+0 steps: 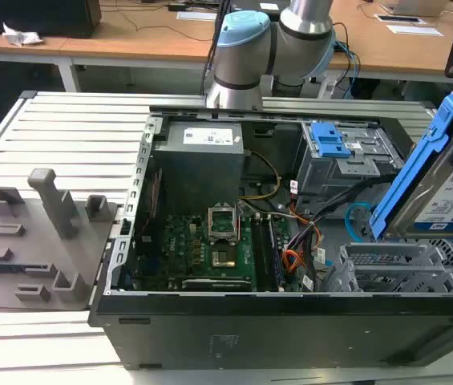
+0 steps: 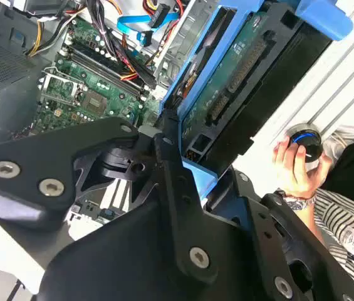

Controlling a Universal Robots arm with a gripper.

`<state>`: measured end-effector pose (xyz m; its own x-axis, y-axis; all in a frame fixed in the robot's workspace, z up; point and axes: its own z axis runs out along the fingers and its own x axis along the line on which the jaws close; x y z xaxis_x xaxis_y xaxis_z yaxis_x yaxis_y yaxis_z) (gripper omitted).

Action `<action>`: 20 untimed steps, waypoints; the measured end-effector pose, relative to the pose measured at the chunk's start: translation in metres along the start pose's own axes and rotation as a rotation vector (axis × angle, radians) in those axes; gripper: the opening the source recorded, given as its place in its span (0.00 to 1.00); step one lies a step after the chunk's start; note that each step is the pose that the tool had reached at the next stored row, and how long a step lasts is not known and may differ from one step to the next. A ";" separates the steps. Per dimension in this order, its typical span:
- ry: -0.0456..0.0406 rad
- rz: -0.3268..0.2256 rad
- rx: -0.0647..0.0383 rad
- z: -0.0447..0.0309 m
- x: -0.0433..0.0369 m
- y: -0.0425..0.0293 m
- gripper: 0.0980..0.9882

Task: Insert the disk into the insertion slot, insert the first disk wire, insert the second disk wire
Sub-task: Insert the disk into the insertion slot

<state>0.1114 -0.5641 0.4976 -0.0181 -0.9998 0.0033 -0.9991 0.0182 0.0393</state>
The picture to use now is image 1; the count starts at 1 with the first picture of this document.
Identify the wooden desk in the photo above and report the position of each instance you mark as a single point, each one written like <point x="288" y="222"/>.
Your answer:
<point x="110" y="40"/>
<point x="390" y="52"/>

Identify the grey parts rack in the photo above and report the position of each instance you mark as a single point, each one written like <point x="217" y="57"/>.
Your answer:
<point x="29" y="248"/>

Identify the RAM stick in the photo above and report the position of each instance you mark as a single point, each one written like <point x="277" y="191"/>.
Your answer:
<point x="276" y="256"/>

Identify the metal drive cage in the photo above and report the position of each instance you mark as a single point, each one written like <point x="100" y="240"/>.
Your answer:
<point x="330" y="172"/>

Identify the grey power supply unit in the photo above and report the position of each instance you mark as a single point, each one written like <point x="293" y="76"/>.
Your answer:
<point x="198" y="168"/>

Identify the CPU socket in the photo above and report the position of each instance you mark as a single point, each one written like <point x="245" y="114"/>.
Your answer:
<point x="223" y="258"/>

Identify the black PC case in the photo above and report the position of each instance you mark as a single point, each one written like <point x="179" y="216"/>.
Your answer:
<point x="290" y="337"/>

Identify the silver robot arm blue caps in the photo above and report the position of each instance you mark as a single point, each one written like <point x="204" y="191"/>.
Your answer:
<point x="242" y="52"/>

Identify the crumpled white paper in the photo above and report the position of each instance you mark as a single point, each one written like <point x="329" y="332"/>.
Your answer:
<point x="21" y="37"/>

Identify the black box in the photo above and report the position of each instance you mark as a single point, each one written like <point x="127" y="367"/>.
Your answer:
<point x="33" y="16"/>

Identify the black RAM slot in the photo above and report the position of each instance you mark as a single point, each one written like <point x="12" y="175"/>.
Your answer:
<point x="261" y="248"/>

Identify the blue plastic drive latch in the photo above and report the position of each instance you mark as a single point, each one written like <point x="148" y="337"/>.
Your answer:
<point x="330" y="142"/>

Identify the white paper sheet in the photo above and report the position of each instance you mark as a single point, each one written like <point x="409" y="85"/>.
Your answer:
<point x="414" y="30"/>
<point x="196" y="16"/>

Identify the black expansion slot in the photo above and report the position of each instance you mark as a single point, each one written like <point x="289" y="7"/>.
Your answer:
<point x="214" y="284"/>

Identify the metal disk bay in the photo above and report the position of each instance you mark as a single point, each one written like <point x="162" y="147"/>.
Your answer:
<point x="390" y="268"/>

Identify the green motherboard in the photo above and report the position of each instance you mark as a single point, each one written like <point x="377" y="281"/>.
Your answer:
<point x="186" y="248"/>

